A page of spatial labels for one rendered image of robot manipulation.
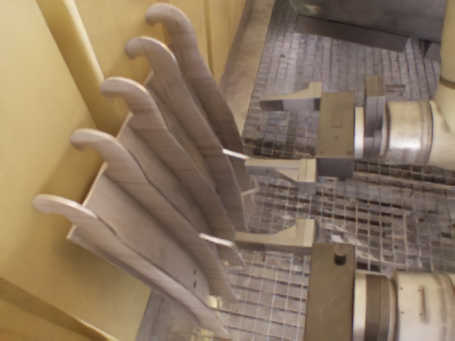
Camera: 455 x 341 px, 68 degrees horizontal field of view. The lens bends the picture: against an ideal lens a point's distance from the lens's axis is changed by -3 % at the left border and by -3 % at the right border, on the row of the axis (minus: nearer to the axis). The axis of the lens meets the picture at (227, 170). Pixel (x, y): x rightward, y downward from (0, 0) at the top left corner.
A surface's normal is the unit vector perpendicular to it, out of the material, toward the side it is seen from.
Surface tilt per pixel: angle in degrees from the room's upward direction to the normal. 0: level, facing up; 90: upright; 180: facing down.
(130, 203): 64
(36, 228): 90
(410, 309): 13
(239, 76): 0
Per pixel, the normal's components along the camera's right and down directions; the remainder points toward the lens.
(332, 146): -0.24, -0.59
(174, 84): -0.21, 0.81
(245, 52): -0.02, -0.56
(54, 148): 0.98, 0.16
